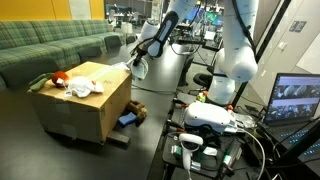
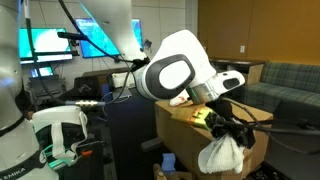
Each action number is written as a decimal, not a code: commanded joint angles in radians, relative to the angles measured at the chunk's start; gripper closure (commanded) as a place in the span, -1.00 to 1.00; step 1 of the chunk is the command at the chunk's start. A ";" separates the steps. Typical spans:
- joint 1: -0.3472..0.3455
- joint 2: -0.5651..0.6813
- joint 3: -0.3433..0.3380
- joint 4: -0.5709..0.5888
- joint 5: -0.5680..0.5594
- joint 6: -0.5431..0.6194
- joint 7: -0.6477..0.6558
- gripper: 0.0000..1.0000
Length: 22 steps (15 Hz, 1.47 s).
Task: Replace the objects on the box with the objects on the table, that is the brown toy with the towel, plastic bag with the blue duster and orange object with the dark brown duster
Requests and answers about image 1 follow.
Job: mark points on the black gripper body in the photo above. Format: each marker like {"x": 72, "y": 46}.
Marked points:
{"x": 140, "y": 55}

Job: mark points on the brown moose plush toy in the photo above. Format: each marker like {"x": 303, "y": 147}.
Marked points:
{"x": 137, "y": 108}

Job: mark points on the blue sponge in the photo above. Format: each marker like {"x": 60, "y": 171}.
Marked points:
{"x": 127, "y": 119}

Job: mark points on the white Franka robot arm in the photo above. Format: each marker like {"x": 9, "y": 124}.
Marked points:
{"x": 238, "y": 50}

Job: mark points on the brown cardboard box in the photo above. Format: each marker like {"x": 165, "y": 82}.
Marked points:
{"x": 90, "y": 106}

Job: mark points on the red round plush toy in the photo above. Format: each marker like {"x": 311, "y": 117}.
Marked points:
{"x": 60, "y": 78}

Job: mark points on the clear plastic bag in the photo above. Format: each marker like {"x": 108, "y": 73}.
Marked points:
{"x": 245, "y": 120}

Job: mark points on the black office chair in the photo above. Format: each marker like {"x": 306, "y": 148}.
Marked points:
{"x": 201, "y": 80}

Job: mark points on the blue computer monitor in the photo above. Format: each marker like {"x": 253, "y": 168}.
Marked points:
{"x": 193, "y": 14}

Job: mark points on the small yellow-green bottle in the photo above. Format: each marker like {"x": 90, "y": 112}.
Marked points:
{"x": 201, "y": 97}

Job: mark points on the white paper sheet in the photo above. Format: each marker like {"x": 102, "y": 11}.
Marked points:
{"x": 210, "y": 35}

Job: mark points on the white VR headset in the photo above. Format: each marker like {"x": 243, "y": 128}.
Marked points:
{"x": 206, "y": 116}

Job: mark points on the green plaid sofa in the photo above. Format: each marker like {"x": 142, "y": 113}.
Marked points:
{"x": 50, "y": 43}

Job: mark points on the green plush vegetable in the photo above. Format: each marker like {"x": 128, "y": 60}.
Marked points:
{"x": 39, "y": 82}

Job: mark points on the white VR controller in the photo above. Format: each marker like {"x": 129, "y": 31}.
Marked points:
{"x": 187, "y": 150}

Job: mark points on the black laptop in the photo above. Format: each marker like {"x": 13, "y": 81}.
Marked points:
{"x": 293, "y": 100}

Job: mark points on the black diagonal frame pole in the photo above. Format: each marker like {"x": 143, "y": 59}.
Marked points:
{"x": 263, "y": 46}

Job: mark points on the dark wall switch panel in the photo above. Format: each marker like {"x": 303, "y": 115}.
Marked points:
{"x": 297, "y": 26}

